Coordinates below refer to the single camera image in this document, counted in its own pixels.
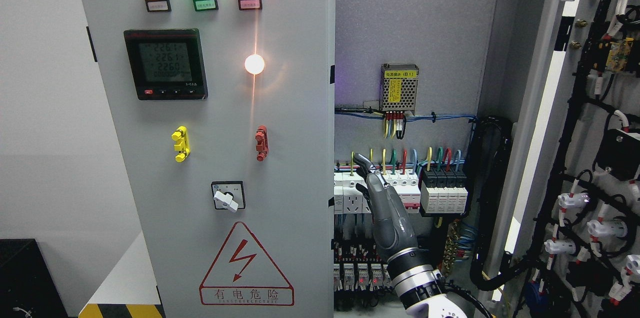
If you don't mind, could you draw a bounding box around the grey robotic right hand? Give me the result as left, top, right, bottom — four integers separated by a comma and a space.
353, 153, 418, 262

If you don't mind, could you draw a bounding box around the grey cabinet door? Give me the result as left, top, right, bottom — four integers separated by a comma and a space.
470, 0, 639, 318
82, 0, 335, 318

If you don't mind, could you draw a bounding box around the lower relay and breaker row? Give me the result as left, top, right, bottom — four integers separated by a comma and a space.
331, 238, 394, 311

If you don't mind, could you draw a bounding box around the white socket breaker row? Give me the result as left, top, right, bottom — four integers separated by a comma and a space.
333, 172, 421, 214

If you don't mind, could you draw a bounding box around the black white surge protector block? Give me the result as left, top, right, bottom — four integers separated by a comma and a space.
419, 169, 468, 217

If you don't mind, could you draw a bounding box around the metal mesh power supply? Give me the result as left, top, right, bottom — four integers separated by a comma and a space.
379, 63, 419, 112

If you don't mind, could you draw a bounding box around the red electric danger warning sticker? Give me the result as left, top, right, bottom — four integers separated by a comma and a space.
199, 222, 295, 306

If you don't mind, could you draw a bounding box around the white glowing indicator light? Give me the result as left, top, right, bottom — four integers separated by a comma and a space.
244, 54, 266, 75

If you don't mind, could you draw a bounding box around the black digital power meter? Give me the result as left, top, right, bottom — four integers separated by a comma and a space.
123, 28, 208, 100

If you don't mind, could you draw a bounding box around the black right cable harness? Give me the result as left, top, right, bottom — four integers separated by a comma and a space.
470, 116, 531, 293

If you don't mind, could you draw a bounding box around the red terminal post block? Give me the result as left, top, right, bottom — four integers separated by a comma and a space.
254, 125, 269, 162

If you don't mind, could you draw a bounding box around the yellow terminal post block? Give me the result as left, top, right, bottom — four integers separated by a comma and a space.
171, 125, 191, 163

